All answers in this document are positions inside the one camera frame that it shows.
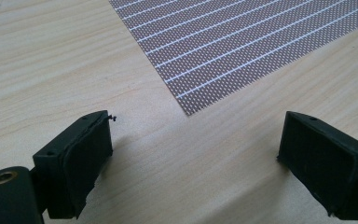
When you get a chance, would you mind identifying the brown woven striped placemat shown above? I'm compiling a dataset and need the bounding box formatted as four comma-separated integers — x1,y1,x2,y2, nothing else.
108,0,358,117

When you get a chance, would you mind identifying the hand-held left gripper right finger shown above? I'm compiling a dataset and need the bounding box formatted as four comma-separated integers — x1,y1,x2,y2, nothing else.
276,110,358,221

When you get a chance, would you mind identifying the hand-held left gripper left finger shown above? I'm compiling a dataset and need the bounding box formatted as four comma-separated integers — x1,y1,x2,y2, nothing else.
32,109,117,220

